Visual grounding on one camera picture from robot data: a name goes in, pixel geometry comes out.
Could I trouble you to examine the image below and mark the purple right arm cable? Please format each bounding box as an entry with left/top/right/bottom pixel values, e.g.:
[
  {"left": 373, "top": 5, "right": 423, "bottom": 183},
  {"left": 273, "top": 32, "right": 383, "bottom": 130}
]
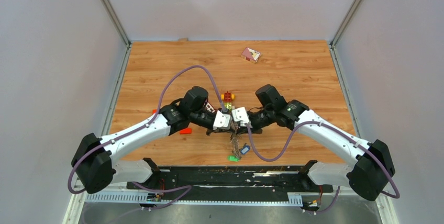
[{"left": 245, "top": 121, "right": 401, "bottom": 215}]

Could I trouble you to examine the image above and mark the red patterned card box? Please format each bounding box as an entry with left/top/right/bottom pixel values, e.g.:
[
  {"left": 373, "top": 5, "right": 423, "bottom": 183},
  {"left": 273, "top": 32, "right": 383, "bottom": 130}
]
[{"left": 241, "top": 47, "right": 262, "bottom": 63}]

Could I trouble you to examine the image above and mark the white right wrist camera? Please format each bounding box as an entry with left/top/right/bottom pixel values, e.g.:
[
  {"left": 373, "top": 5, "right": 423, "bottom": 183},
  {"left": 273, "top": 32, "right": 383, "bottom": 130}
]
[{"left": 231, "top": 107, "right": 251, "bottom": 127}]

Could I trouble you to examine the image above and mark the red window toy brick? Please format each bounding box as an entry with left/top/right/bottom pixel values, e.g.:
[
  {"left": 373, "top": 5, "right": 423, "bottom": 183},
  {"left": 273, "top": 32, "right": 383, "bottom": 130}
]
[{"left": 204, "top": 100, "right": 216, "bottom": 113}]

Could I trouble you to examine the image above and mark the green key tag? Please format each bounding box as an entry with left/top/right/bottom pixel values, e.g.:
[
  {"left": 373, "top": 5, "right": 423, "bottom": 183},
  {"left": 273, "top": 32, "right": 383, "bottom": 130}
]
[{"left": 228, "top": 155, "right": 240, "bottom": 162}]

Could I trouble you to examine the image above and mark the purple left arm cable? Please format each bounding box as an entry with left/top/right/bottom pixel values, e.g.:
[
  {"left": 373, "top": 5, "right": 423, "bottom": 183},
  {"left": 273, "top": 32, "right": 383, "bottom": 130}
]
[{"left": 68, "top": 65, "right": 228, "bottom": 212}]

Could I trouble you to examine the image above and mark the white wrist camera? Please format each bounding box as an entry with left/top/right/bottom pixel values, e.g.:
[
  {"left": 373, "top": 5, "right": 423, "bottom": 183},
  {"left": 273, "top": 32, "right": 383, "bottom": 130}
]
[
  {"left": 231, "top": 107, "right": 251, "bottom": 127},
  {"left": 213, "top": 111, "right": 232, "bottom": 130}
]

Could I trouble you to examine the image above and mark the aluminium frame post left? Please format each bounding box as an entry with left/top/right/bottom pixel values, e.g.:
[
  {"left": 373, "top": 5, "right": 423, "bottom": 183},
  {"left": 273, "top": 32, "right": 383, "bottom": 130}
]
[{"left": 100, "top": 0, "right": 131, "bottom": 48}]

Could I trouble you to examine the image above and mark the red toy brick car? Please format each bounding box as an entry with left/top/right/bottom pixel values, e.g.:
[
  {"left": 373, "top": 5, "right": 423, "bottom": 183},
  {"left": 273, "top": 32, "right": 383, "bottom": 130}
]
[{"left": 220, "top": 91, "right": 235, "bottom": 110}]

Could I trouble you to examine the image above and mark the blue key tag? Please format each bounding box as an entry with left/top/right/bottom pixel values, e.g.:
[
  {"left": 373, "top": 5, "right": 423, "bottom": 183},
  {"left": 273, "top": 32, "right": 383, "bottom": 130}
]
[{"left": 240, "top": 145, "right": 250, "bottom": 155}]

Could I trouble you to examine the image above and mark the small red toy brick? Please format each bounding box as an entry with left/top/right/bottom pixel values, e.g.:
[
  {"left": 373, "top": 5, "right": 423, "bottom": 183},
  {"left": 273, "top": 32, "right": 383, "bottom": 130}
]
[{"left": 180, "top": 128, "right": 192, "bottom": 135}]

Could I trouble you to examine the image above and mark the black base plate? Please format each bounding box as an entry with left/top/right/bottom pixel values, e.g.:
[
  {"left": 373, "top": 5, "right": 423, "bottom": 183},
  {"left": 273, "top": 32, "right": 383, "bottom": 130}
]
[{"left": 142, "top": 165, "right": 334, "bottom": 203}]

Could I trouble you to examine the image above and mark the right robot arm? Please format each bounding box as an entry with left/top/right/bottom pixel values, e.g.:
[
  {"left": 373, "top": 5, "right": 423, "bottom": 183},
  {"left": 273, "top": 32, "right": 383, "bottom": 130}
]
[{"left": 232, "top": 84, "right": 401, "bottom": 201}]

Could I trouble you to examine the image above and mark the chain of metal keyrings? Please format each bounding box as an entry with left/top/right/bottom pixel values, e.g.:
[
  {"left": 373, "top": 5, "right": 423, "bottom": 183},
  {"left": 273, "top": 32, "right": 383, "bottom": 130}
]
[{"left": 229, "top": 122, "right": 243, "bottom": 159}]

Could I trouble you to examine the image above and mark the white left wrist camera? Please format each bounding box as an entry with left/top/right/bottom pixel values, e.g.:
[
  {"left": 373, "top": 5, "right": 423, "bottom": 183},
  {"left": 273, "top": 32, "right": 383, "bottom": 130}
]
[{"left": 213, "top": 111, "right": 232, "bottom": 130}]

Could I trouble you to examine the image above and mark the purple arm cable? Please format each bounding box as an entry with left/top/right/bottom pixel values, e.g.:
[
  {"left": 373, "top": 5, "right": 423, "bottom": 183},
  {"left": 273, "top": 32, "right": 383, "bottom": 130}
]
[
  {"left": 68, "top": 65, "right": 228, "bottom": 212},
  {"left": 245, "top": 121, "right": 401, "bottom": 215}
]

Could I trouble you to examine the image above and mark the aluminium frame post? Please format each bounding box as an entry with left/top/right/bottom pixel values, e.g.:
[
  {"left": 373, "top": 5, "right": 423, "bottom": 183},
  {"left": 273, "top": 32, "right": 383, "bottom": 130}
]
[
  {"left": 330, "top": 0, "right": 363, "bottom": 48},
  {"left": 100, "top": 0, "right": 131, "bottom": 48}
]

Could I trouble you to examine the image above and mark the aluminium frame post right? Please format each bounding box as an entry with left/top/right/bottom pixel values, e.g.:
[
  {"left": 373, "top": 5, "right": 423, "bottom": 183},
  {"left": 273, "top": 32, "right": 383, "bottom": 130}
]
[{"left": 330, "top": 0, "right": 363, "bottom": 48}]

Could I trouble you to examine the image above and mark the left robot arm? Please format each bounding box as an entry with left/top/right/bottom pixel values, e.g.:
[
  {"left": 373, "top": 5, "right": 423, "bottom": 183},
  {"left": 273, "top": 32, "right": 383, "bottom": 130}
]
[{"left": 69, "top": 86, "right": 233, "bottom": 194}]

